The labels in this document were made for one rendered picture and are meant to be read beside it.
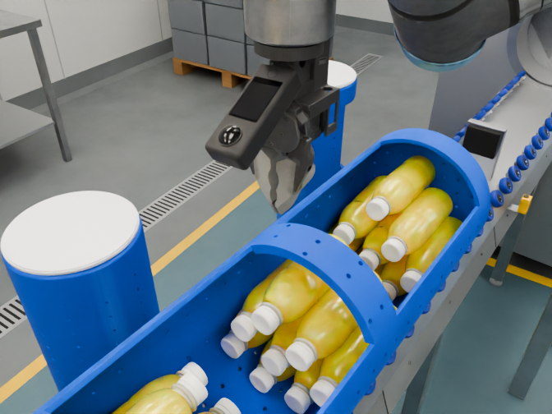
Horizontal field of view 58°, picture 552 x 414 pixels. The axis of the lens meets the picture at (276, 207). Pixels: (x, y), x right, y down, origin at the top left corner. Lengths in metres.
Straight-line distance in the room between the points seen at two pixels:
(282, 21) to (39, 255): 0.76
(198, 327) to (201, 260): 1.73
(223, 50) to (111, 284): 3.45
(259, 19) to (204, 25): 3.94
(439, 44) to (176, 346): 0.56
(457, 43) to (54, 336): 0.96
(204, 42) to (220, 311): 3.75
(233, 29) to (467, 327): 2.90
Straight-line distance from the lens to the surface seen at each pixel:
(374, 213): 0.93
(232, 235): 2.69
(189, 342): 0.83
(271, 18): 0.49
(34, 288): 1.09
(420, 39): 0.53
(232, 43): 4.28
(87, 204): 1.20
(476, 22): 0.54
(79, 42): 4.59
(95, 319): 1.13
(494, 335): 2.39
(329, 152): 1.84
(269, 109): 0.49
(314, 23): 0.49
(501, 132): 1.46
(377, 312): 0.72
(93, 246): 1.08
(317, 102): 0.54
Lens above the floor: 1.69
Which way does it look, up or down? 36 degrees down
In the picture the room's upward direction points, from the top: straight up
